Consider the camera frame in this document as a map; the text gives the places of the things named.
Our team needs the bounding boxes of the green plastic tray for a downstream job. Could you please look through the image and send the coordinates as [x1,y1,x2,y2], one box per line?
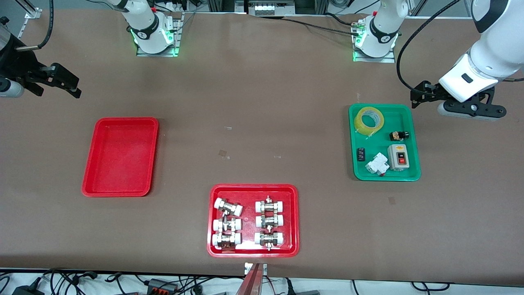
[348,103,422,182]

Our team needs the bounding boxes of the empty red plastic tray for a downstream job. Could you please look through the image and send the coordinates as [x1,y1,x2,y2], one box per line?
[81,117,159,198]

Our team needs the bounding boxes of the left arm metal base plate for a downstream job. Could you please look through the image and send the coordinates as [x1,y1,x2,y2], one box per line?
[352,23,396,64]

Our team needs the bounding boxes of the grey push button switch box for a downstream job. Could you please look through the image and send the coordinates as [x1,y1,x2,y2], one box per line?
[387,143,410,171]

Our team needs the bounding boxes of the white circuit breaker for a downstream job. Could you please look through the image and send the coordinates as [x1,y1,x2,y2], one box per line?
[365,152,389,177]

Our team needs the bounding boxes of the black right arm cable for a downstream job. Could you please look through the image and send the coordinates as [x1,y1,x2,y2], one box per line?
[16,0,55,51]

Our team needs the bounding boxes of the aluminium profile bar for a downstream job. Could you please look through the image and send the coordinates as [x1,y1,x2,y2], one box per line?
[16,0,43,22]

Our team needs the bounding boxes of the black power cable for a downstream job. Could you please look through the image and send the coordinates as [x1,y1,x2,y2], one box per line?
[43,268,99,288]
[411,281,452,293]

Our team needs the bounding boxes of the black braided table cable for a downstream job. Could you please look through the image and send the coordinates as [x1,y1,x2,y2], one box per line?
[284,16,363,37]

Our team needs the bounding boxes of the aluminium frame rail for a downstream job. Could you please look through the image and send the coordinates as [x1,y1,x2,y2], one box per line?
[206,0,329,16]

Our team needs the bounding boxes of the metal fitting white caps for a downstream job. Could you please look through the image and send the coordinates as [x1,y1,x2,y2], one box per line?
[211,232,242,250]
[255,213,285,229]
[254,230,285,251]
[212,217,242,233]
[255,195,285,214]
[214,197,244,217]

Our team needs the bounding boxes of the yellow packing tape roll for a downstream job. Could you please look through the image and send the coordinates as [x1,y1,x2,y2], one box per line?
[354,106,386,137]

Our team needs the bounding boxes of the black orange power adapter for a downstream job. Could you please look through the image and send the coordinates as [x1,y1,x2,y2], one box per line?
[146,278,178,294]

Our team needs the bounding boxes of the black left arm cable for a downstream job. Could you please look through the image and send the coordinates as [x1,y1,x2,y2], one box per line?
[396,0,464,97]

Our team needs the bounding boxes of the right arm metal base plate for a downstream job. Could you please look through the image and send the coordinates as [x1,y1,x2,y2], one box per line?
[136,12,183,57]

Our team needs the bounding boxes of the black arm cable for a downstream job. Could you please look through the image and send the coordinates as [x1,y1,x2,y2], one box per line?
[396,0,464,97]
[16,0,55,51]

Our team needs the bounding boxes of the red metal mount bar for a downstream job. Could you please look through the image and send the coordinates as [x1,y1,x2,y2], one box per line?
[235,262,268,295]

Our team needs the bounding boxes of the red tray with fittings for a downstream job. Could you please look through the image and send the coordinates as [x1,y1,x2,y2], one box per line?
[207,184,300,258]

